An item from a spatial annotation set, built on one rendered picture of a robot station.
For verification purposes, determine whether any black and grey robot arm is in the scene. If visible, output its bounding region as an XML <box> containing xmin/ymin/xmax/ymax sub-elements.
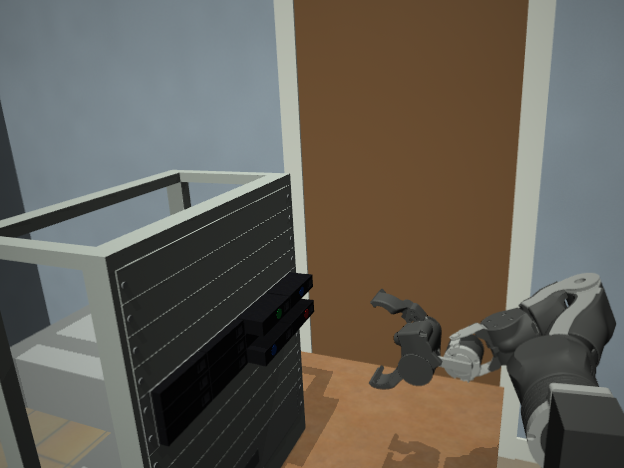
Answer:
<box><xmin>444</xmin><ymin>273</ymin><xmax>616</xmax><ymax>468</ymax></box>

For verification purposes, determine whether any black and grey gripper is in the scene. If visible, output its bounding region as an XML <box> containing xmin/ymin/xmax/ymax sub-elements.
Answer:
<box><xmin>369</xmin><ymin>289</ymin><xmax>473</xmax><ymax>389</ymax></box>

